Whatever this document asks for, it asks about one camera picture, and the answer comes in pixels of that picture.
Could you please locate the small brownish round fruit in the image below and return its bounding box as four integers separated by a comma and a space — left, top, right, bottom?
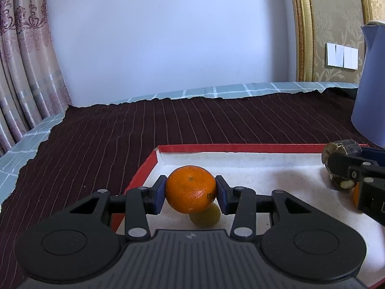
189, 205, 221, 229

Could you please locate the pink patterned curtain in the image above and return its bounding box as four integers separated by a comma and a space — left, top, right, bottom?
0, 0, 73, 157

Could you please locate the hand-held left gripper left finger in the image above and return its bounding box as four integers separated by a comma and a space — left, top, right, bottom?
64, 175, 167, 242

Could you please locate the stubby dark sugarcane piece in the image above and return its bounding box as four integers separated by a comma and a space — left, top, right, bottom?
321, 139, 363, 191

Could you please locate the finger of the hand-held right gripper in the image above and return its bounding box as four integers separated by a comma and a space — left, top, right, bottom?
326, 152, 385, 185
360, 147, 385, 159

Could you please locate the gold wall frame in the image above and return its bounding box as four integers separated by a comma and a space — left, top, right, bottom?
288, 0, 385, 82

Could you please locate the red cardboard box tray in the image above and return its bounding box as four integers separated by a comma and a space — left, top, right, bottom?
110, 144, 385, 289

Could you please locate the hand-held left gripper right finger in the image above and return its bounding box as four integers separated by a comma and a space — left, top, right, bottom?
215, 175, 316, 242

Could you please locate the blue electric kettle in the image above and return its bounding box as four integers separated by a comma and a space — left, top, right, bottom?
351, 20, 385, 149

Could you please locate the large orange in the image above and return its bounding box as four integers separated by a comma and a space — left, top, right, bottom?
353, 184, 366, 214

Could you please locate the white wall switch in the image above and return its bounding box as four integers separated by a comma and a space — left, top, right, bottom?
325, 43, 359, 69

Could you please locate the small orange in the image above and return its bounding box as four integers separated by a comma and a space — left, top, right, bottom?
165, 165, 218, 215

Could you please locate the dark striped cloth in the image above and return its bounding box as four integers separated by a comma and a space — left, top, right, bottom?
0, 87, 371, 289

